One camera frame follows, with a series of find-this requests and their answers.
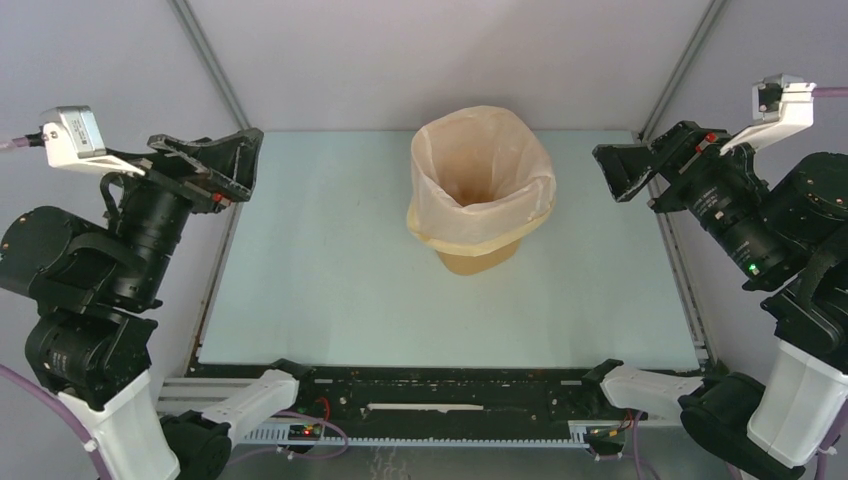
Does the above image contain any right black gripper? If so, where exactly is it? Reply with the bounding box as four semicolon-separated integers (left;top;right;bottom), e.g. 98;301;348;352
588;114;780;279

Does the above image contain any white slotted cable duct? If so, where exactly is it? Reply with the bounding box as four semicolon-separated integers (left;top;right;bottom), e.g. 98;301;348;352
240;422;600;448

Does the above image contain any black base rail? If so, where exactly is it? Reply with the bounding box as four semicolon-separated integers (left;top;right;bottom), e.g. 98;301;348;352
198;362;670;444

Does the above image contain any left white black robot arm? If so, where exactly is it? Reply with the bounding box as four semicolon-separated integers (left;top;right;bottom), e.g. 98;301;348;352
1;124;316;479

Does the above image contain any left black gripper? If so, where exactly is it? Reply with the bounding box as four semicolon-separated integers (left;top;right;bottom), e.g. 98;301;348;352
97;122;268;298

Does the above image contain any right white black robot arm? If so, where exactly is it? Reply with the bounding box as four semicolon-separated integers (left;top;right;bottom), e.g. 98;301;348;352
581;121;847;479

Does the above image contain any right aluminium corner post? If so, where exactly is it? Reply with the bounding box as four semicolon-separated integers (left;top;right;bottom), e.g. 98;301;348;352
636;0;730;141

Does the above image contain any left aluminium corner post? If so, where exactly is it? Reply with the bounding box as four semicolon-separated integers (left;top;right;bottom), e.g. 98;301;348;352
167;0;253;129

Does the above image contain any translucent white yellow trash bag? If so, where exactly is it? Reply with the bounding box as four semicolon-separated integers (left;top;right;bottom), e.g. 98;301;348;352
406;106;557;257

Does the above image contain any aluminium corner post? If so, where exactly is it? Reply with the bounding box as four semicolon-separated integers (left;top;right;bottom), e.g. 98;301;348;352
167;0;253;129
636;0;730;141

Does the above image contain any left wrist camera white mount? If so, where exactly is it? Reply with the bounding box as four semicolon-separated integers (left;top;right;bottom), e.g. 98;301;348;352
40;106;145;176

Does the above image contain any orange plastic trash bin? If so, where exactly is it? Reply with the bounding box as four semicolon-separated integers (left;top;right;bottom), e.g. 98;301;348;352
437;239;521;276

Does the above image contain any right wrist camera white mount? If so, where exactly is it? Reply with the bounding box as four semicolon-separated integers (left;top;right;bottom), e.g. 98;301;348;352
719;74;817;156

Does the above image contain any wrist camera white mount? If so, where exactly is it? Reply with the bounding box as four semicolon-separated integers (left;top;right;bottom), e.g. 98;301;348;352
40;106;145;176
719;74;817;156

